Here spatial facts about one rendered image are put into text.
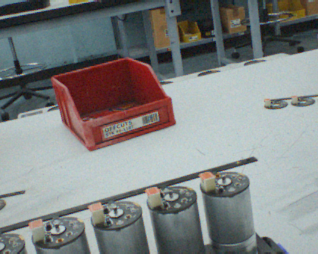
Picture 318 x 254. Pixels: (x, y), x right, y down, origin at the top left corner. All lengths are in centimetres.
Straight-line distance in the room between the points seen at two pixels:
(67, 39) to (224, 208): 442
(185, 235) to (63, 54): 444
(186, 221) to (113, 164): 23
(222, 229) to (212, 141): 23
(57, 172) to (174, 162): 11
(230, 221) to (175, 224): 3
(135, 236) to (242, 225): 5
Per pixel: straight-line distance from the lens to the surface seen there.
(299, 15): 480
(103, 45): 468
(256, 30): 282
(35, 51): 464
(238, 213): 25
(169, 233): 24
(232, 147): 45
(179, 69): 269
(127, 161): 46
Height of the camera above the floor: 93
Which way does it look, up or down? 19 degrees down
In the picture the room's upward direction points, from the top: 10 degrees counter-clockwise
